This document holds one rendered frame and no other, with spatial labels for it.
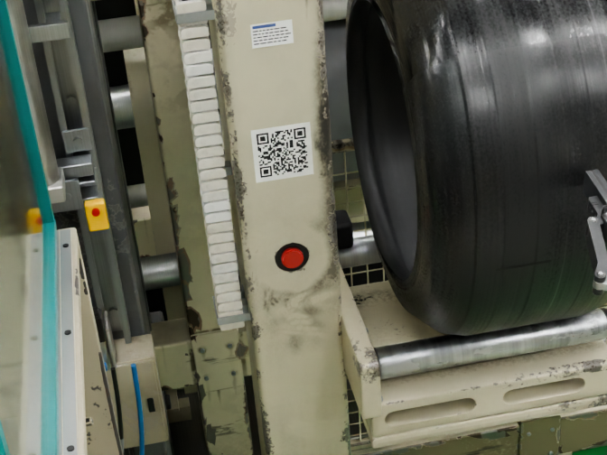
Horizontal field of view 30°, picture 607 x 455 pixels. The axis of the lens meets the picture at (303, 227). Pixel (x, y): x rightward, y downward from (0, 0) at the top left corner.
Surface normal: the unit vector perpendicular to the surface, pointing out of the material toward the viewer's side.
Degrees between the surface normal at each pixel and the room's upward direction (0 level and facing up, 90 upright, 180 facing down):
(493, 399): 90
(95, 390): 90
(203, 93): 90
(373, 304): 0
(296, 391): 90
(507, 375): 0
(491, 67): 49
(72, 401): 0
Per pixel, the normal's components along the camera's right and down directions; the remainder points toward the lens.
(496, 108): 0.12, -0.01
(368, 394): 0.19, 0.51
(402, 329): -0.07, -0.84
